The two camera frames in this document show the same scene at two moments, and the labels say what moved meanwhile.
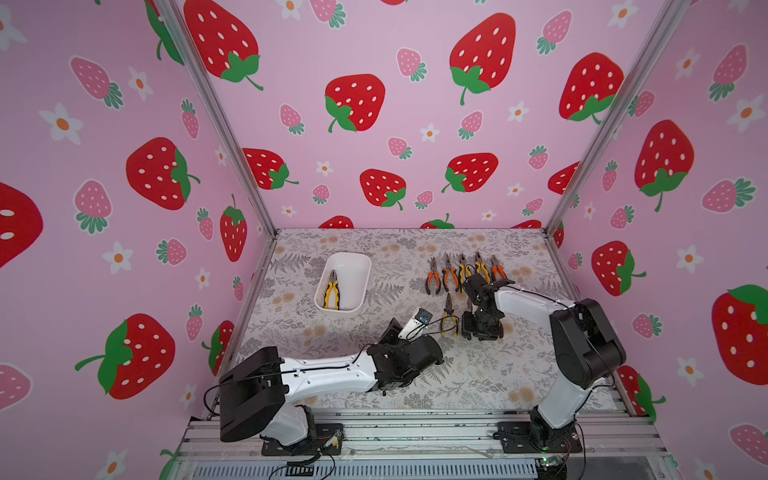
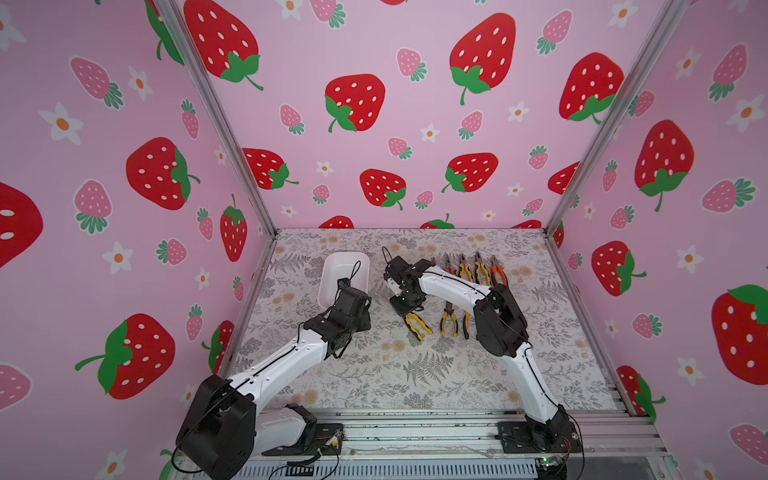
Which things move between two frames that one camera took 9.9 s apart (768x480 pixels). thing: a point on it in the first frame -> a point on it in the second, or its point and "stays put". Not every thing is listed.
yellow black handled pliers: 480,266 stays put
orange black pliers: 453,272 stays put
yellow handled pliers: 462,269 stays put
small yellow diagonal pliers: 448,311 stays put
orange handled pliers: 494,266 stays put
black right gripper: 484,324 -> 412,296
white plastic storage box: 353,274 stays put
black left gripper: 390,337 -> 364,319
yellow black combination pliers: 333,284 -> 412,315
